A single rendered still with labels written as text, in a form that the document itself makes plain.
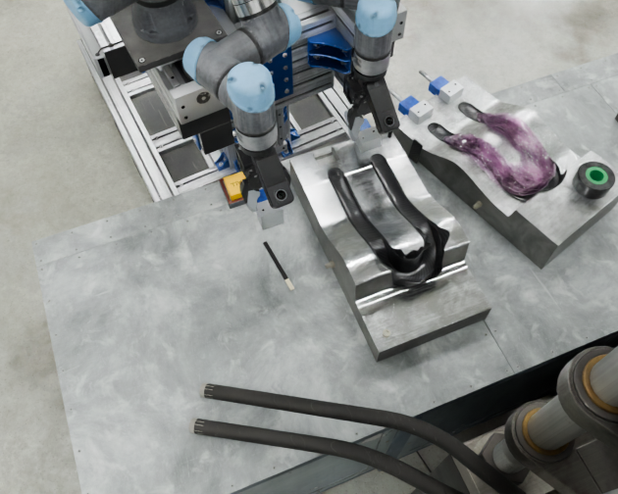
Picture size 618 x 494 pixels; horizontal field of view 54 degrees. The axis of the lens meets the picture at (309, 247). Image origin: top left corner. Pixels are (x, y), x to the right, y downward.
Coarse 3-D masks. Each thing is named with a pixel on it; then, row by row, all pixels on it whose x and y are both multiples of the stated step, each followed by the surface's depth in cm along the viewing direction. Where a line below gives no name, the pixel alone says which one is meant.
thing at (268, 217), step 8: (264, 192) 131; (264, 200) 130; (264, 208) 127; (272, 208) 127; (280, 208) 127; (264, 216) 126; (272, 216) 127; (280, 216) 128; (264, 224) 129; (272, 224) 130
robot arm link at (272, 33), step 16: (240, 0) 105; (256, 0) 104; (272, 0) 106; (240, 16) 107; (256, 16) 106; (272, 16) 107; (288, 16) 109; (256, 32) 107; (272, 32) 108; (288, 32) 109; (272, 48) 108
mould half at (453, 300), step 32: (352, 160) 142; (320, 192) 138; (384, 192) 138; (416, 192) 138; (320, 224) 134; (384, 224) 131; (448, 224) 128; (352, 256) 124; (448, 256) 127; (352, 288) 125; (384, 288) 127; (416, 288) 128; (448, 288) 128; (480, 288) 128; (384, 320) 125; (416, 320) 125; (448, 320) 125; (480, 320) 130; (384, 352) 123
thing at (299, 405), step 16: (208, 384) 122; (224, 400) 120; (240, 400) 119; (256, 400) 118; (272, 400) 117; (288, 400) 116; (304, 400) 115; (320, 416) 114; (336, 416) 112; (352, 416) 111; (368, 416) 111
